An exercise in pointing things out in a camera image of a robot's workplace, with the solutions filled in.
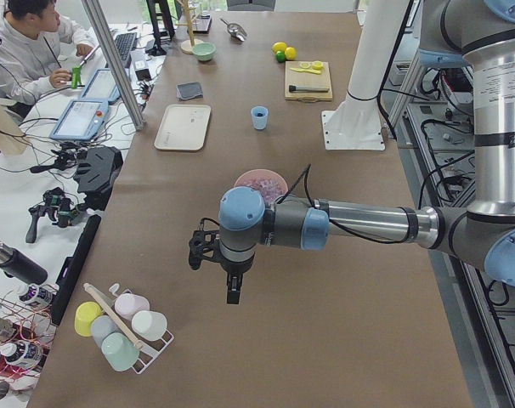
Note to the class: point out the white wire cup rack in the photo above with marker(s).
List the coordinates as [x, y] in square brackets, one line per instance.
[152, 349]

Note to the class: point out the blue teach pendant near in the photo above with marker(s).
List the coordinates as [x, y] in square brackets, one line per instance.
[81, 120]

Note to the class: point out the grey cup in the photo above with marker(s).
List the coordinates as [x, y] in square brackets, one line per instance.
[101, 328]

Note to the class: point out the black thermos bottle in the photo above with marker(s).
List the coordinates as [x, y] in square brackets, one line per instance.
[17, 265]

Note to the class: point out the yellow plastic knife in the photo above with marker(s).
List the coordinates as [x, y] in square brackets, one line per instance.
[305, 70]

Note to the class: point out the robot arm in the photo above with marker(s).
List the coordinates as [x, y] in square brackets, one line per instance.
[482, 234]

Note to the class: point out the green clamp tool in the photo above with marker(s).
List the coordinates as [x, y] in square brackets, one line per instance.
[76, 80]

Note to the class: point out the black plastic housing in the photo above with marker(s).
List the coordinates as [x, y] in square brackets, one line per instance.
[96, 172]

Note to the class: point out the grey folded cloth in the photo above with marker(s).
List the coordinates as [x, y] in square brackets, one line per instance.
[189, 90]

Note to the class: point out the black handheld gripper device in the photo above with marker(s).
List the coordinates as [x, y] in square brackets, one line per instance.
[57, 206]

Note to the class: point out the metal ice scoop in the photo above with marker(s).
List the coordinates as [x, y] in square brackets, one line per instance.
[235, 30]

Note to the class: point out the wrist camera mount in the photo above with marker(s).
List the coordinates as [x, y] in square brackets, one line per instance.
[204, 245]

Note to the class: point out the black bar device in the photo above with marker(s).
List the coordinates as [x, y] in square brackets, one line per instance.
[71, 270]

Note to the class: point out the aluminium frame post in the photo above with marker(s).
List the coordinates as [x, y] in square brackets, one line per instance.
[102, 30]

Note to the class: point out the blue teach pendant far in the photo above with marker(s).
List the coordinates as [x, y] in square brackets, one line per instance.
[101, 85]

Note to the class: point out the metal muddler black tip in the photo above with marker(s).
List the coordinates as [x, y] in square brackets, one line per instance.
[302, 89]

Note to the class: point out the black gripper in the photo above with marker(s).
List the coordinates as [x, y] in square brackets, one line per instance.
[235, 269]

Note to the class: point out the white cup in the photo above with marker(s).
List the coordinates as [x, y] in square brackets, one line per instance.
[150, 325]

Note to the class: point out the black keyboard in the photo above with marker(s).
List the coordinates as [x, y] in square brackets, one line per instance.
[125, 43]

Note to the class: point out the cream rabbit tray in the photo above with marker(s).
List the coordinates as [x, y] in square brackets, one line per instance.
[183, 127]

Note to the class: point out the mint green cup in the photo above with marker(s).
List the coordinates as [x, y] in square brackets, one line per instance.
[119, 351]

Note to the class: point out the yellow lemon far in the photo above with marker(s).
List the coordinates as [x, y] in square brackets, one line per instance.
[279, 47]

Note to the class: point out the seated person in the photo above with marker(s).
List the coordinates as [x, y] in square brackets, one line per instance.
[31, 34]

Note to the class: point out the mint green bowl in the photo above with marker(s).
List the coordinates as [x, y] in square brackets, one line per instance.
[204, 51]

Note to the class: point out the light blue plastic cup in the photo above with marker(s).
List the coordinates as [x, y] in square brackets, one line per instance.
[259, 123]

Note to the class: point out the yellow lemon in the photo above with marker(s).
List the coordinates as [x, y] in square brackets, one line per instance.
[279, 47]
[290, 53]

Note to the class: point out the blue teach pendant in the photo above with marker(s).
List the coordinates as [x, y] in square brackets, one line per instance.
[101, 85]
[81, 120]

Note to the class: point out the wooden cutting board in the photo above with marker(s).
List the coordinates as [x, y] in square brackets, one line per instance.
[307, 80]

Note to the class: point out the green lime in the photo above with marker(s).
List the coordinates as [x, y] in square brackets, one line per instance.
[280, 57]

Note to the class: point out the wooden rack handle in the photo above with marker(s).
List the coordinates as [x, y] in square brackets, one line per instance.
[106, 304]

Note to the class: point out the pink bowl of ice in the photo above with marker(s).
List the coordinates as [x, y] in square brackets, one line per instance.
[268, 183]

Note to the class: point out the yellow lemon near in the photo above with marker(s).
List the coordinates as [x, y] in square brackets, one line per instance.
[290, 53]

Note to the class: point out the wooden mug tree stand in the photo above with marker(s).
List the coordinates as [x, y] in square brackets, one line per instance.
[188, 45]

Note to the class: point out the yellow cup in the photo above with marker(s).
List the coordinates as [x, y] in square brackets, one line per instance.
[86, 314]

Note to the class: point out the pink cup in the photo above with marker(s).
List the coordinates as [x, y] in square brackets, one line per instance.
[127, 305]

